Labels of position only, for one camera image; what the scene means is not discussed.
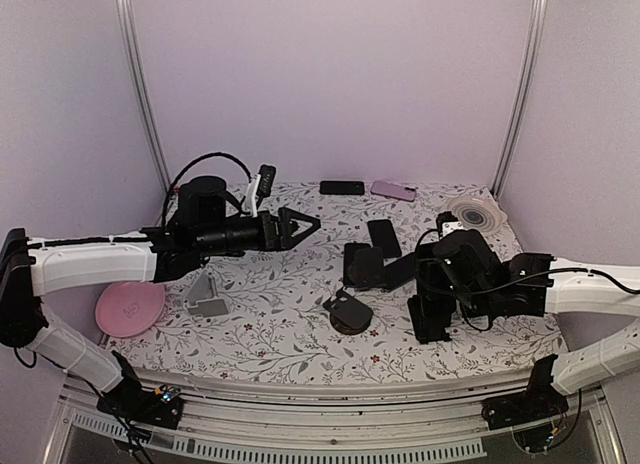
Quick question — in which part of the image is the black phone centre upper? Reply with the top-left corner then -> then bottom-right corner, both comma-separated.
367,219 -> 402,259

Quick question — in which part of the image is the black phone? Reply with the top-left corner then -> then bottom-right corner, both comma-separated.
319,180 -> 365,196
367,219 -> 402,259

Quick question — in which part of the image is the purple phone at back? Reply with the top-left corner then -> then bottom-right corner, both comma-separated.
370,181 -> 417,202

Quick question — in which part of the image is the black stand wooden base front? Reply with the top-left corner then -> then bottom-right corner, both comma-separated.
322,288 -> 374,335

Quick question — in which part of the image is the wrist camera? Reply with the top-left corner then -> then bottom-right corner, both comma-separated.
242,164 -> 277,217
436,211 -> 464,238

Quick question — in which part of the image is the silver phone stand left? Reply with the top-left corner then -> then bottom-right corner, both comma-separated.
183,273 -> 229,318

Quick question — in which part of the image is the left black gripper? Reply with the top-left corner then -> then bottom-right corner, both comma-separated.
196,205 -> 321,257

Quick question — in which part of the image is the left aluminium frame post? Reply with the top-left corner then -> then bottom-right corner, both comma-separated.
115,0 -> 170,191

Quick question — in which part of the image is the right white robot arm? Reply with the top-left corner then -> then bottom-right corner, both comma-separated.
416,229 -> 639,420

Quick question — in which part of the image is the black phone at back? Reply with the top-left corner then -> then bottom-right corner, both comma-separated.
319,180 -> 365,196

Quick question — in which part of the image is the front aluminium rail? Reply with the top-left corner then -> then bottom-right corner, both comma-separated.
47,373 -> 621,464

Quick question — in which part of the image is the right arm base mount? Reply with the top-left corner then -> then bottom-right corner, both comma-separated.
481,354 -> 569,430

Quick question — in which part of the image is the right aluminium frame post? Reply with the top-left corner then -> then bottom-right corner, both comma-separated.
490,0 -> 548,200

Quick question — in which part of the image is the pink bowl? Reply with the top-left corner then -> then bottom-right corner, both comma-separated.
95,282 -> 165,338

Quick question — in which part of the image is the white patterned plate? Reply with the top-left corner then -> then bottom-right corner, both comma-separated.
443,195 -> 507,236

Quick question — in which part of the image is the blue phone under stand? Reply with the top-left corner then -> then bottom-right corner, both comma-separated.
343,242 -> 371,288

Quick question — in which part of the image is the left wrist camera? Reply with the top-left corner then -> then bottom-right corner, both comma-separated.
242,164 -> 277,217

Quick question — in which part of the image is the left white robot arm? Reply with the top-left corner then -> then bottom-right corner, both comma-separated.
1,171 -> 321,418

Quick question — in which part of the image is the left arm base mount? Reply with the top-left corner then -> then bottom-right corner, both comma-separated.
97,351 -> 184,430

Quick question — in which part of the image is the floral table mat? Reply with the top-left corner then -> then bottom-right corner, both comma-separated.
106,183 -> 565,386

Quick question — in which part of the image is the aluminium frame post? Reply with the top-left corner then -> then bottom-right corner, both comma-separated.
115,0 -> 170,191
490,0 -> 548,200

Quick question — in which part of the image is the left black braided cable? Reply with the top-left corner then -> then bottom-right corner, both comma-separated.
160,152 -> 254,230

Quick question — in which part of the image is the black folding phone stand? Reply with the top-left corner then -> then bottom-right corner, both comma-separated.
407,286 -> 456,345

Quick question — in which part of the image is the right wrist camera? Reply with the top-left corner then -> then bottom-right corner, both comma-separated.
436,211 -> 464,238

